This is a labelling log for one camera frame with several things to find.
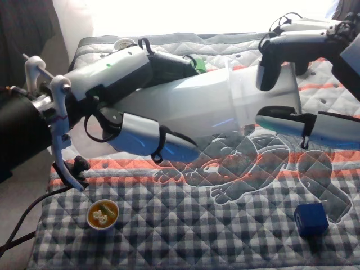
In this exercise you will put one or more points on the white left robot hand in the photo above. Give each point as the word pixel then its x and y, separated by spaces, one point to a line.
pixel 112 70

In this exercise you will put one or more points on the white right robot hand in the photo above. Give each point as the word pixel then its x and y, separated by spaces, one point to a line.
pixel 309 35

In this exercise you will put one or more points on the toy bowl with green soup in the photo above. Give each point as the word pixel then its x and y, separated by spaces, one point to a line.
pixel 123 44

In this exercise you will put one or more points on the small green block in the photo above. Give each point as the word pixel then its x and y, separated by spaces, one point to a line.
pixel 200 65

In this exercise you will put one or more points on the dark curtain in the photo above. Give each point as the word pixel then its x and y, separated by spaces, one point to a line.
pixel 25 25

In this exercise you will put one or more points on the orange soup bowl with greens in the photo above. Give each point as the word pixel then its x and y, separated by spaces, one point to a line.
pixel 102 215

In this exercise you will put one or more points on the grey quilt with bear print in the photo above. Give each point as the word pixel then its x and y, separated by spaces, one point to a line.
pixel 182 230

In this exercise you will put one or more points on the blue cube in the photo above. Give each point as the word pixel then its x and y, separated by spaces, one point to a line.
pixel 310 220

